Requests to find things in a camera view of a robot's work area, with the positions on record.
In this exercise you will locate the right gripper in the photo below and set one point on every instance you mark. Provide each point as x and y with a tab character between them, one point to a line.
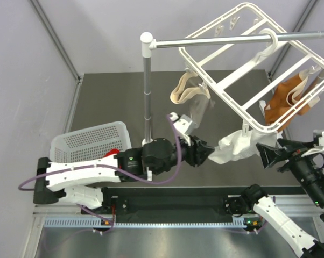
293	150

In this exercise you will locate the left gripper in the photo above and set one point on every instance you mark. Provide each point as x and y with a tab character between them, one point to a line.
197	151

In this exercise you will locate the white sock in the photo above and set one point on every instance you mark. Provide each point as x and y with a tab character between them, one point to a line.
233	147
257	137

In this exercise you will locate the white clip sock hanger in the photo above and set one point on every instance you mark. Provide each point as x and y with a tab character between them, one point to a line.
266	30

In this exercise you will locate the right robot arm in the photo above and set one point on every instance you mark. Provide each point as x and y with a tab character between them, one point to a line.
256	208

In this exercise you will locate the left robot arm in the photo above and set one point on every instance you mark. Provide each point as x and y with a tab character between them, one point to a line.
70	182

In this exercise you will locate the grey beige sock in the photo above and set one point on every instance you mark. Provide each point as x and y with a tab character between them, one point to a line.
192	91

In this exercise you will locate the orange beige sock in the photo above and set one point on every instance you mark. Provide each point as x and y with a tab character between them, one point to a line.
287	94

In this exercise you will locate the red sock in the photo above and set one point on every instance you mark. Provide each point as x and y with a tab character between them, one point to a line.
112	152

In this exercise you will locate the white perforated plastic basket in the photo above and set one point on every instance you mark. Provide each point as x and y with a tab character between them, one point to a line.
90	143

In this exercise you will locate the dark grey table mat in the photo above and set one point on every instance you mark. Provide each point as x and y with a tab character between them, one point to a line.
110	97

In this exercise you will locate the metal drying rack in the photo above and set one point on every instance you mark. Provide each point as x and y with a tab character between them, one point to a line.
149	44

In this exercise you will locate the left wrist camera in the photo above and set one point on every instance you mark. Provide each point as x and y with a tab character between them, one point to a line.
182	123

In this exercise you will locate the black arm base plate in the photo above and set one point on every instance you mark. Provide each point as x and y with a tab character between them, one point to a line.
160	209

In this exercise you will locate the slotted grey cable duct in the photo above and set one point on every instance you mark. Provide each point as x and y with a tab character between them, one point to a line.
92	222

